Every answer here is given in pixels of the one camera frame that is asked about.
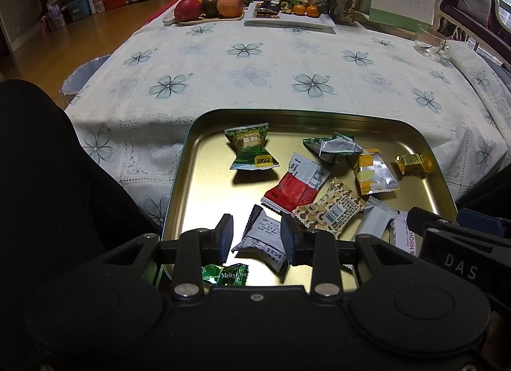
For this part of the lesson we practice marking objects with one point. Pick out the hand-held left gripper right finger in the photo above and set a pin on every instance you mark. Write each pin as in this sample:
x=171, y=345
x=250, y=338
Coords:
x=289, y=239

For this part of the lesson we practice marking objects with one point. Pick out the pink yellow apple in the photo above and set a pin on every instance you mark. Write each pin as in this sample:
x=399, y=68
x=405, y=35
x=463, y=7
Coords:
x=230, y=4

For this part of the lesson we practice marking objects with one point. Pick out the brown chocolate packet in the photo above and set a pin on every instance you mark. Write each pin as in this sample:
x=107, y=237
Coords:
x=265, y=12

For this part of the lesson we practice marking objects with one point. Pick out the plain light grey snack packet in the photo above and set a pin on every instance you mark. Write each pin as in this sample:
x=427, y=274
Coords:
x=375, y=219

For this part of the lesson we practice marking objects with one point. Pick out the white floral tablecloth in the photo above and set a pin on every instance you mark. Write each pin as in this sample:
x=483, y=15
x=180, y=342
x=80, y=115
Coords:
x=259, y=75

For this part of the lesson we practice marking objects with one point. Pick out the silver green snack packet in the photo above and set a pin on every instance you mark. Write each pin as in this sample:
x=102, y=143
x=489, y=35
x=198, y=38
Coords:
x=331, y=147

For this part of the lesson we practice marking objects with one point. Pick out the small shiny green candy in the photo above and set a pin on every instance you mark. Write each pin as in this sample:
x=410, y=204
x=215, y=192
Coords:
x=225, y=273

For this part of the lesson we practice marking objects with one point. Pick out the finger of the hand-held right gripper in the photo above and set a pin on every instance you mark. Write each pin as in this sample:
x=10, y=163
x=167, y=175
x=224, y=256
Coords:
x=479, y=222
x=431, y=219

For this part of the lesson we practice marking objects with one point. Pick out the brown patterned snack packet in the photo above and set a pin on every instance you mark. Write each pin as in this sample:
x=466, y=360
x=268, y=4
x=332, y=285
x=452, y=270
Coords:
x=331, y=207

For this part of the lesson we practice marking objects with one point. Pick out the grey white snack packet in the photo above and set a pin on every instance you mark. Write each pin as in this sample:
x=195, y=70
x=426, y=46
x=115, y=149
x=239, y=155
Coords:
x=263, y=241

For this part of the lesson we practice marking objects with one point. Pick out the gold tin tray green rim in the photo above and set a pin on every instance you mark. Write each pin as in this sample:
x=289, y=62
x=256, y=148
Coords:
x=223, y=195

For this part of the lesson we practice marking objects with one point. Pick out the yellow grey snack packet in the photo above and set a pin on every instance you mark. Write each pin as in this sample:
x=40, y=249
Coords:
x=373, y=173

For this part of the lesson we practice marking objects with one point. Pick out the wooden fruit tray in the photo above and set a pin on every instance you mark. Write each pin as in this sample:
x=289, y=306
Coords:
x=211, y=19

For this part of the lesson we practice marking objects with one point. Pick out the dark red apple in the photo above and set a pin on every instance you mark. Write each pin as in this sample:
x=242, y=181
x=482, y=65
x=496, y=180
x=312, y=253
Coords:
x=187, y=9

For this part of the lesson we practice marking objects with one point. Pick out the small orange tangerine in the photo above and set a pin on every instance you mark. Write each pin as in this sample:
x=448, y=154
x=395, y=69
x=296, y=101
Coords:
x=299, y=8
x=313, y=10

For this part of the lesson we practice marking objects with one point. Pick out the gold candy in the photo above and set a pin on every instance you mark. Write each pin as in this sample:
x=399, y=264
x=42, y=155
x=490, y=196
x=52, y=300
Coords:
x=411, y=163

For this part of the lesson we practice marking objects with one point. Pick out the dark brown round fruit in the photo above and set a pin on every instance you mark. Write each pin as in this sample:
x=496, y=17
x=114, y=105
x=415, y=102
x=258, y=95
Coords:
x=209, y=5

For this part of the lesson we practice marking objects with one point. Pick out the clear glass cup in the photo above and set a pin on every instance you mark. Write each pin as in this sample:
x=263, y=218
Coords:
x=429, y=41

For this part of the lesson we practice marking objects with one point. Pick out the blue round stool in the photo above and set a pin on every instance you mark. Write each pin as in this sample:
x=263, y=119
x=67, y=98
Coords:
x=82, y=75

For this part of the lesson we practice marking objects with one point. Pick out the brown patterned box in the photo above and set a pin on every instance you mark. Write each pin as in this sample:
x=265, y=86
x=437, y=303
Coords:
x=343, y=5

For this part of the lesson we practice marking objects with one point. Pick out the red and white snack packet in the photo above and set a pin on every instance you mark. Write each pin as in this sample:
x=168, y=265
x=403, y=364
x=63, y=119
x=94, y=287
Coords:
x=295, y=187

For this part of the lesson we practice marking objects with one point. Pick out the dark chaise longue white frame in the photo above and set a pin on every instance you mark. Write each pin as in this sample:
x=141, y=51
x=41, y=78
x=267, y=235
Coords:
x=471, y=19

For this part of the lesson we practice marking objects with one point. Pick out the white snack packet purple print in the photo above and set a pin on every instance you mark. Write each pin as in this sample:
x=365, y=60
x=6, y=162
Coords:
x=404, y=235

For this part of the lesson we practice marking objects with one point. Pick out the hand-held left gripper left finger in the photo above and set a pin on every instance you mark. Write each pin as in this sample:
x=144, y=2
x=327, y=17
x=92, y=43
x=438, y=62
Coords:
x=225, y=237

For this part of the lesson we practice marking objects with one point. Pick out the white rectangular plate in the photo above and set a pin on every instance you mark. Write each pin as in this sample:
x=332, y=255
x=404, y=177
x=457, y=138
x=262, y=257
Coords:
x=287, y=19

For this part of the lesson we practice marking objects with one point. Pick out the white storage shelf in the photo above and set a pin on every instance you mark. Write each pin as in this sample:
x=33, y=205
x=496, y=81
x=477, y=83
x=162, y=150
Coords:
x=76, y=3

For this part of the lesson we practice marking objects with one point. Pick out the black chocolate packet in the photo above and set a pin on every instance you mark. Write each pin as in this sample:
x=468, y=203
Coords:
x=271, y=5

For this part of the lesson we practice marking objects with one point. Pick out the green snack packet yellow label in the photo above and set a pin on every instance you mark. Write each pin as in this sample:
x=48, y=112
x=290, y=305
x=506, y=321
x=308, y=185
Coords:
x=247, y=145

